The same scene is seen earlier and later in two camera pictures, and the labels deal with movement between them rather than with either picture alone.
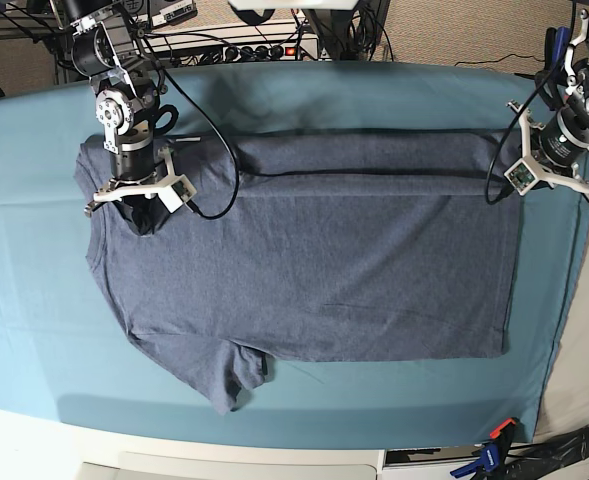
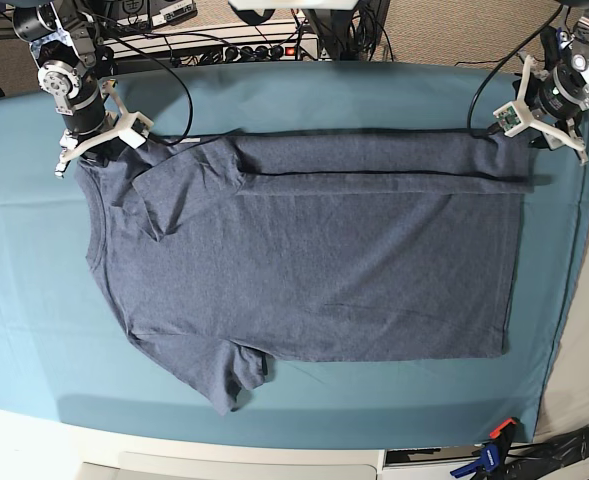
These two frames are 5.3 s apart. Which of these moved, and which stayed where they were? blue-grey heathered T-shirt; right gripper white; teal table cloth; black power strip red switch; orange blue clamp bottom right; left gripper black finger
Moved: left gripper black finger; right gripper white
Stayed: teal table cloth; black power strip red switch; blue-grey heathered T-shirt; orange blue clamp bottom right
